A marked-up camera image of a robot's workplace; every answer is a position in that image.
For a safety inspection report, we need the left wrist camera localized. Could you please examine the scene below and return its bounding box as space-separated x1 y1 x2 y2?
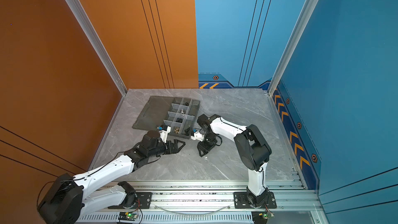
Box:
158 125 171 143

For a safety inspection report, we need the grey plastic organizer box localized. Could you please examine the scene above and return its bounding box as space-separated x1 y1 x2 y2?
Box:
132 95 201 139

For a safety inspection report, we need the left green circuit board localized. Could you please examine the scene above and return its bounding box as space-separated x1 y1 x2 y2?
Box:
118 212 139 222

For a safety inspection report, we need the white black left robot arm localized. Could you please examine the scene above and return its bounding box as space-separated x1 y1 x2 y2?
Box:
37 131 185 224

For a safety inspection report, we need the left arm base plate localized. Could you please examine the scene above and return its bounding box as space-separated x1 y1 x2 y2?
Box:
108 192 152 209

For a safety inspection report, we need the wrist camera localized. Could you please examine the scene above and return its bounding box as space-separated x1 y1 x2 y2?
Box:
191 114 211 141
158 125 171 143

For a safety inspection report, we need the right aluminium corner post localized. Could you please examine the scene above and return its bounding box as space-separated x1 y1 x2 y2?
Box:
267 0 319 97

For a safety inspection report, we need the aluminium corner post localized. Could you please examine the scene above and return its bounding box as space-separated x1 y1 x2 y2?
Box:
267 0 319 97
65 0 127 96

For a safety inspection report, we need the large black bolt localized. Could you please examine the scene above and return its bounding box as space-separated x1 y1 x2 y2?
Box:
184 127 191 135

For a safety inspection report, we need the left aluminium corner post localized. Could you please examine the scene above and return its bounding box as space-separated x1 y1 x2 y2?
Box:
65 0 127 96

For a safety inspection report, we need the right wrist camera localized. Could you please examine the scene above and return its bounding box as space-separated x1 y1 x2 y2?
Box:
191 114 211 141

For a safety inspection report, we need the aluminium front rail frame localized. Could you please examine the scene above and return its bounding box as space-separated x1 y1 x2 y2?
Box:
55 178 330 224

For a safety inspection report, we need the right circuit board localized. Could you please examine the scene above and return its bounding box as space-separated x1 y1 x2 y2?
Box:
251 211 275 224

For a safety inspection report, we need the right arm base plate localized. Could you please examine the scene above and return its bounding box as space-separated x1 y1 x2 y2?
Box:
233 190 277 209

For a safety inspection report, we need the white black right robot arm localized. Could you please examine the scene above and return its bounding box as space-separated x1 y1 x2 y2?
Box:
191 114 276 208

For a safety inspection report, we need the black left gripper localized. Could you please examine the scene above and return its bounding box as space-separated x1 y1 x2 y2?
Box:
148 139 186 160

